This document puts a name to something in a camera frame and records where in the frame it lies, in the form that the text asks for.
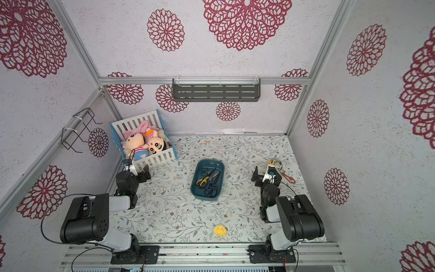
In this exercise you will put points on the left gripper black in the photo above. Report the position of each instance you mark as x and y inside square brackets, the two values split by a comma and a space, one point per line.
[144, 178]

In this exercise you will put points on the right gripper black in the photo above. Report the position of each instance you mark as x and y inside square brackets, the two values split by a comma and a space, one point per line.
[260, 177]

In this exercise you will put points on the blue handled scissors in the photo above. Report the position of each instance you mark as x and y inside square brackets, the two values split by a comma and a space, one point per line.
[213, 186]

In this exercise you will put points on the teal storage box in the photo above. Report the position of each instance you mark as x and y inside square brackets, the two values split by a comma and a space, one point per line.
[199, 192]

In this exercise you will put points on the large black scissors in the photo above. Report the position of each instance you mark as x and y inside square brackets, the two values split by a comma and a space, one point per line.
[206, 171]

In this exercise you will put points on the yellow black handled scissors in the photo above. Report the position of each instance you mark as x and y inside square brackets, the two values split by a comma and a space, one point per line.
[203, 182]

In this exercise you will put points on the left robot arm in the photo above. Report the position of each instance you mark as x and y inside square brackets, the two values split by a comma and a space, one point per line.
[87, 221]

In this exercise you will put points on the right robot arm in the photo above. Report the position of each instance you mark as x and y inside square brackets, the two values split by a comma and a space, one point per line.
[297, 216]

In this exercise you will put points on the yellow toy with glass ball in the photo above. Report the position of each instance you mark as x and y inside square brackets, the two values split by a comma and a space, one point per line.
[276, 163]

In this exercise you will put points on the red orange small tool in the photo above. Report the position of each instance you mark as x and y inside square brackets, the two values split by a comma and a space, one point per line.
[290, 179]

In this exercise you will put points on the pink plush doll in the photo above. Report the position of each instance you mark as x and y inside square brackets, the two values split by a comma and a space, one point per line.
[134, 145]

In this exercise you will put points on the white blue slatted basket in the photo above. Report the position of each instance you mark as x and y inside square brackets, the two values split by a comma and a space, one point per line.
[156, 122]

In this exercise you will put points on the orange hat plush doll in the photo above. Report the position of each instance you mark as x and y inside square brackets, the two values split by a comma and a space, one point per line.
[156, 141]

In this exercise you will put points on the yellow plush chick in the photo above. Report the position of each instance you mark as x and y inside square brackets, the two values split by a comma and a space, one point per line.
[220, 230]

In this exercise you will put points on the black wire wall rack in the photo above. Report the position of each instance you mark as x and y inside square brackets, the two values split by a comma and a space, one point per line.
[70, 135]

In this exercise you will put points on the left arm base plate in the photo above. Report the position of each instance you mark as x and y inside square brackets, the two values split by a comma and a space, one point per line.
[145, 254]

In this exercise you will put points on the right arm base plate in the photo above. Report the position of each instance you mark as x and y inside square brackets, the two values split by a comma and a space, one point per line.
[262, 254]

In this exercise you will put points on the aluminium front rail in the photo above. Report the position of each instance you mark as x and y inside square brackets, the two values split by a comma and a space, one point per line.
[209, 256]

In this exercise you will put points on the grey wall shelf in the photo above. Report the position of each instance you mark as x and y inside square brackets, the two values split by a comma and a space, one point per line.
[220, 92]

